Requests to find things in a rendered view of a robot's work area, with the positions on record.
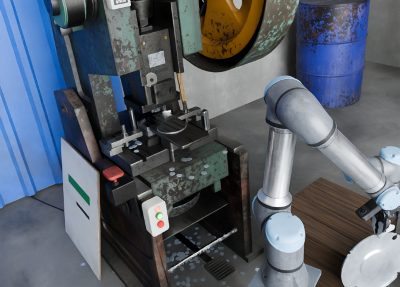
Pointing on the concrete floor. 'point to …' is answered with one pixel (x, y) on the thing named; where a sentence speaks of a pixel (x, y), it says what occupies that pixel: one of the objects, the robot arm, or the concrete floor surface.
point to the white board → (82, 205)
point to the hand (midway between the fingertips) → (377, 234)
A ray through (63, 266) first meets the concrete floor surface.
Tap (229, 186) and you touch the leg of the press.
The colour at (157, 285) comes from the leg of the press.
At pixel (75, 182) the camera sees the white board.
